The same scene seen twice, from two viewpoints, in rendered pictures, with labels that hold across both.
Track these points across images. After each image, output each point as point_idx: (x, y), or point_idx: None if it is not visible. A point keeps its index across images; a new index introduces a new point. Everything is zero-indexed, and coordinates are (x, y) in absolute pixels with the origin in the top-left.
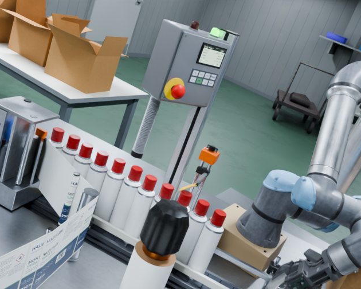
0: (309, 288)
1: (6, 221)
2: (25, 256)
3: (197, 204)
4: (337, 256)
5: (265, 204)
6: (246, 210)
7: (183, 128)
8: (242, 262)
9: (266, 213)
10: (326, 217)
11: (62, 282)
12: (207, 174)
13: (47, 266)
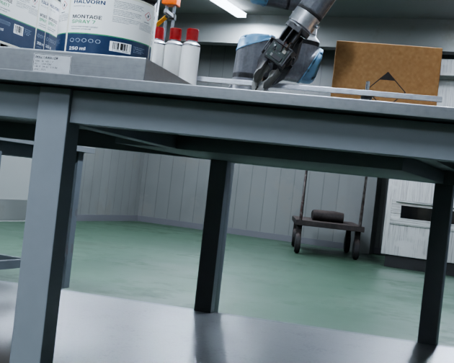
0: (282, 48)
1: None
2: (37, 3)
3: (170, 31)
4: (295, 13)
5: (242, 63)
6: None
7: None
8: (226, 78)
9: (246, 71)
10: (283, 2)
11: None
12: (174, 16)
13: (52, 42)
